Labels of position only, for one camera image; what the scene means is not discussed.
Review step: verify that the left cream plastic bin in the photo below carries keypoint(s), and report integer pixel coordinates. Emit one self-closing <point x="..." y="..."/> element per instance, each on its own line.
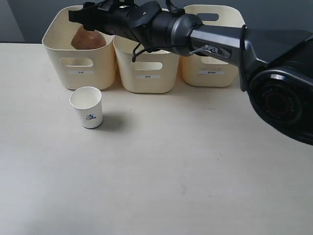
<point x="78" y="68"/>

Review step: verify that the white paper cup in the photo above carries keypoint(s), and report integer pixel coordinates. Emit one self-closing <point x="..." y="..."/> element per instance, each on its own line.
<point x="87" y="102"/>

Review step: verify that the brown wooden cup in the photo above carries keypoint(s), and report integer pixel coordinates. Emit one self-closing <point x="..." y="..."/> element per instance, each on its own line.
<point x="87" y="40"/>

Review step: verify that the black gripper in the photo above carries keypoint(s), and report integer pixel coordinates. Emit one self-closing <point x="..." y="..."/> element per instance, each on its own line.
<point x="123" y="18"/>

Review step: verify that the right cream plastic bin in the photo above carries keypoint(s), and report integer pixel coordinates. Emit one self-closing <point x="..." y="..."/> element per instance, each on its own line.
<point x="202" y="71"/>

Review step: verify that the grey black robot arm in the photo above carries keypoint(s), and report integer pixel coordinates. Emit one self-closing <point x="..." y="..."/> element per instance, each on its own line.
<point x="275" y="66"/>

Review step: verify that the middle cream plastic bin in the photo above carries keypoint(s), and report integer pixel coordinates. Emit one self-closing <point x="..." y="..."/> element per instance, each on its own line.
<point x="151" y="73"/>

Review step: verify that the cream plastic bin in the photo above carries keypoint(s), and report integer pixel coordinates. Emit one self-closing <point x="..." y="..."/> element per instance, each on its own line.
<point x="202" y="71"/>
<point x="78" y="68"/>
<point x="151" y="73"/>

